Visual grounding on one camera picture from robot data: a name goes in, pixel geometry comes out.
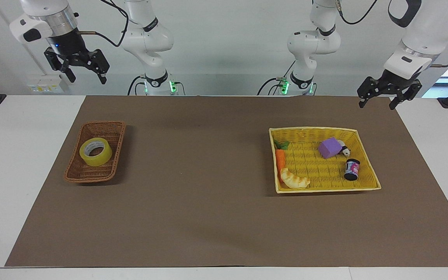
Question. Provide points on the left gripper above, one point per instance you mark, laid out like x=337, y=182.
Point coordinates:
x=399, y=83

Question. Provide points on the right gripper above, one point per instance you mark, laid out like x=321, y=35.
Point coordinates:
x=68, y=42

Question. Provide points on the yellow tape roll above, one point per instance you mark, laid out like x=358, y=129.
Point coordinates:
x=96, y=157

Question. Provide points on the yellow plastic basket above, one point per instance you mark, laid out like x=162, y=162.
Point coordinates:
x=317, y=171

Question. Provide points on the brown wicker basket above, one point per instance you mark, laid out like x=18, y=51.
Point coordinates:
x=76, y=173

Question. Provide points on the small black white bottle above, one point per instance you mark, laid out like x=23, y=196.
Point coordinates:
x=344, y=149

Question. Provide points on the purple block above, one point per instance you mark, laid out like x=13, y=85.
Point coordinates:
x=329, y=148

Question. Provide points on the small black can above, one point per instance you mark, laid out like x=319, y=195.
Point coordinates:
x=351, y=170

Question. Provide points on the orange toy carrot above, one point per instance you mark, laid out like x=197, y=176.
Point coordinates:
x=280, y=161

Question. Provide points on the toy croissant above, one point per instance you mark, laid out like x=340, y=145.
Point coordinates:
x=294, y=181

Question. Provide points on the white wall socket box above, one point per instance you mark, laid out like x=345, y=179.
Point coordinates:
x=45, y=85

